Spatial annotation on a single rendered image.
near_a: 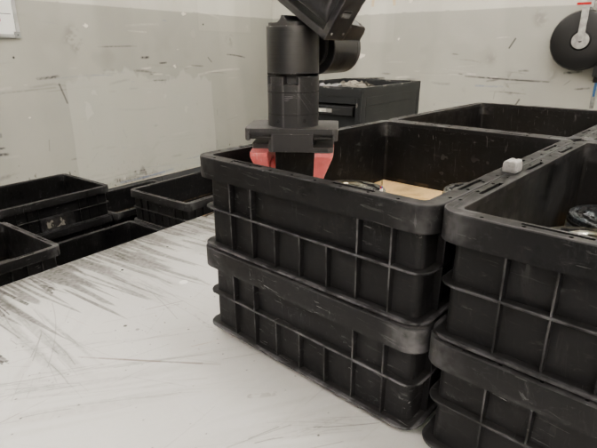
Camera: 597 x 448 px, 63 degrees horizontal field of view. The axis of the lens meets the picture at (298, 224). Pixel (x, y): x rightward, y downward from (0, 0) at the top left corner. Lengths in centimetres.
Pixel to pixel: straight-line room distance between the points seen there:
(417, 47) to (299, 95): 366
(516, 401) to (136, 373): 39
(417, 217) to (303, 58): 23
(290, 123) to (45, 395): 39
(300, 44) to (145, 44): 341
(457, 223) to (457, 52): 371
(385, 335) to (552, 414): 14
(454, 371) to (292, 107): 31
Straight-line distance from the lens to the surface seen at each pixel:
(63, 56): 357
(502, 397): 43
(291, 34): 53
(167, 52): 404
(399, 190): 79
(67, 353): 66
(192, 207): 155
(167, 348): 63
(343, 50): 59
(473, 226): 37
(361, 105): 206
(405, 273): 42
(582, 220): 63
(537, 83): 392
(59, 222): 178
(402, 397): 48
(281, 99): 54
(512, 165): 51
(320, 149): 53
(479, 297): 40
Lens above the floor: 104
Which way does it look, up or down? 20 degrees down
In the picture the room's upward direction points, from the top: straight up
